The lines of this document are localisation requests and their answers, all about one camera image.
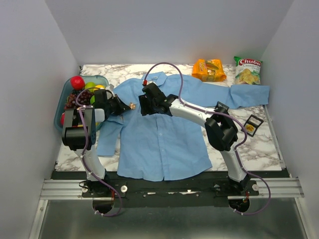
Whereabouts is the light blue button shirt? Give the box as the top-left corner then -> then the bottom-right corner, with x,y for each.
97,72 -> 270,182

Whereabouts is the green toy lime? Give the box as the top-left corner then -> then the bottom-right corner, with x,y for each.
90,96 -> 95,105
84,82 -> 96,91

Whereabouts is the teal plastic fruit basin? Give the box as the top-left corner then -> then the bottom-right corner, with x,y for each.
53,75 -> 109,132

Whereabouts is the black brooch box yellow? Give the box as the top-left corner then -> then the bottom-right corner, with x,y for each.
244,115 -> 264,137

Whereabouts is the red orange leaf brooch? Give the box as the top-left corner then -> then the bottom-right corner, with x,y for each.
129,103 -> 136,110

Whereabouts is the orange mango gummy bag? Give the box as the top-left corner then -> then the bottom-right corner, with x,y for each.
191,59 -> 227,82

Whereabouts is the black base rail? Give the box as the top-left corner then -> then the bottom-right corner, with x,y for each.
41,172 -> 259,213

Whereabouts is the pink toy dragon fruit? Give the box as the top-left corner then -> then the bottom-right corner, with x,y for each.
60,113 -> 65,126

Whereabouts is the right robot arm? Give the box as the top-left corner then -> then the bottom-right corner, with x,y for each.
139,81 -> 250,195

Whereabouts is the dark toy grape bunch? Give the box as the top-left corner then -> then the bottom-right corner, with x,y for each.
64,90 -> 93,110

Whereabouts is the green cassava chips bag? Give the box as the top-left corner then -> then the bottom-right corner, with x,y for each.
234,56 -> 263,85

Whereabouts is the red toy apple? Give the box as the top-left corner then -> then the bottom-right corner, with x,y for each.
70,76 -> 85,91

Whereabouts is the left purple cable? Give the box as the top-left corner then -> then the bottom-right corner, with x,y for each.
75,87 -> 123,217

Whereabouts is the black brooch box red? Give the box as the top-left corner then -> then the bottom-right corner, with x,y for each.
215,102 -> 229,114

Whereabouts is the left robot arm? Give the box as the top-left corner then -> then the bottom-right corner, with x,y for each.
62,87 -> 131,197

